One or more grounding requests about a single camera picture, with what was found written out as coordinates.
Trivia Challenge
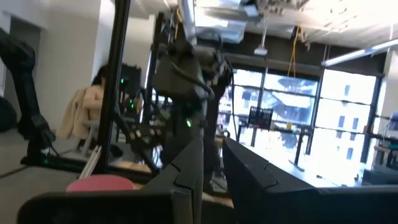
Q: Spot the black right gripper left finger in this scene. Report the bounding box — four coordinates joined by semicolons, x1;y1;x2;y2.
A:
141;136;205;224

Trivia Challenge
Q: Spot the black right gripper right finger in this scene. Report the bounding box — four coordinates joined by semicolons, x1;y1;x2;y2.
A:
222;138;324;224

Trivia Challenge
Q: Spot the pink bowl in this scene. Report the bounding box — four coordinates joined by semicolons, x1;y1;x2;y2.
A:
66;174;136;192

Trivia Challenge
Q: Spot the black bowl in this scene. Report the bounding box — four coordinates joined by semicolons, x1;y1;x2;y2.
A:
17;185;398;224

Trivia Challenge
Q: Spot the white chair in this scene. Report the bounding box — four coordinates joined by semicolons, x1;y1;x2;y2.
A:
76;119;102;158

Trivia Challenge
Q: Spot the person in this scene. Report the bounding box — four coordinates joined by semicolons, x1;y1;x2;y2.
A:
83;63;110;124

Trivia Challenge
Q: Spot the beige coat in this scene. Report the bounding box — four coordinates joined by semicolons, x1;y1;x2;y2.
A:
57;86;91;140

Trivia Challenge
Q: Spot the ceiling projector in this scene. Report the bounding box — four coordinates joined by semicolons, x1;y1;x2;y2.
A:
253;15;269;57

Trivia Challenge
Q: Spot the long ceiling light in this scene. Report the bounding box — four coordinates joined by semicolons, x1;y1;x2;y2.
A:
321;39;398;68

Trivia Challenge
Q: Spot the black aluminium frame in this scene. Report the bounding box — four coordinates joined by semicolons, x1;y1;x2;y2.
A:
93;0;165;184

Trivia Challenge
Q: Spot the yellow hanging cable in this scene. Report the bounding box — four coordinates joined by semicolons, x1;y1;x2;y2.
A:
286;23;307;78

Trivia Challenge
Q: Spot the silver air duct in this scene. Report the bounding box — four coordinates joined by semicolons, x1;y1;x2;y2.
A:
178;0;249;44

